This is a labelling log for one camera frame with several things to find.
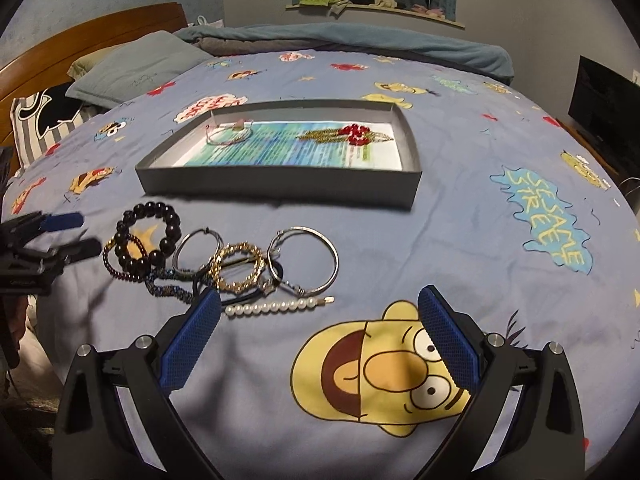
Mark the grey blanket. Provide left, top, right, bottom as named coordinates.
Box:
left=192, top=35, right=241, bottom=57

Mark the small silver hoop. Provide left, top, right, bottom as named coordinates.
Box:
left=172, top=227, right=226, bottom=277

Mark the striped black white pillow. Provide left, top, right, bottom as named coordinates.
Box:
left=11, top=82, right=98, bottom=168

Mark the blue cartoon printed bedsheet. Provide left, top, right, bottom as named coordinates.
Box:
left=0, top=49, right=640, bottom=480

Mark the gold beaded bracelet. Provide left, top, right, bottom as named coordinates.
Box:
left=209, top=241, right=266, bottom=293

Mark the black television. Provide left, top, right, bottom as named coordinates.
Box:
left=567, top=55, right=640, bottom=181

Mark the small dark bead bracelet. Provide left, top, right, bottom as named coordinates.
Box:
left=102, top=234, right=151, bottom=281

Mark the red bead ornament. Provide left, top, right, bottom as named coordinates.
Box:
left=337, top=122, right=373, bottom=146

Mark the grey blue pillow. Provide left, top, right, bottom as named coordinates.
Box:
left=65, top=30, right=211, bottom=110

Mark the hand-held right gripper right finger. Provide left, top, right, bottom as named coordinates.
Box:
left=416, top=285, right=601, bottom=480

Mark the pearl hair clip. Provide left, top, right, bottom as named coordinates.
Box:
left=223, top=295, right=336, bottom=318

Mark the wooden television stand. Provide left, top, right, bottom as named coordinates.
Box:
left=555, top=117, right=636, bottom=196

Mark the large silver hoop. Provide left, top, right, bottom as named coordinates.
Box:
left=266, top=226, right=340, bottom=297

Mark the wooden headboard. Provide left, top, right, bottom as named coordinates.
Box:
left=0, top=2, right=188, bottom=171

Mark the large black bead bracelet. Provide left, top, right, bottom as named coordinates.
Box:
left=115, top=201, right=182, bottom=267

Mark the pink cord bracelet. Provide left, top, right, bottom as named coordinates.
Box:
left=204, top=118, right=253, bottom=147

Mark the olive pillow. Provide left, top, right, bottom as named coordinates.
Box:
left=67, top=45, right=126, bottom=83

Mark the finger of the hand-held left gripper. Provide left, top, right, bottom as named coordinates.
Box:
left=10, top=238, right=103, bottom=268
left=0, top=211, right=84, bottom=242

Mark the black braided bracelet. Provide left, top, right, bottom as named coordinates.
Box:
left=144, top=267, right=198, bottom=303

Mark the grey shallow cardboard box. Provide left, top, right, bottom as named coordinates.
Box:
left=136, top=100, right=422, bottom=211

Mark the blue duvet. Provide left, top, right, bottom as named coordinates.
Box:
left=172, top=24, right=515, bottom=86

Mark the gold and red bracelet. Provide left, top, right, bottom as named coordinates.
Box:
left=295, top=127, right=396, bottom=147

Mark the blue green printed paper liner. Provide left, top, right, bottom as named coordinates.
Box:
left=175, top=119, right=405, bottom=173

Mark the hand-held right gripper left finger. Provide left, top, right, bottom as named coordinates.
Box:
left=52, top=287, right=226, bottom=480

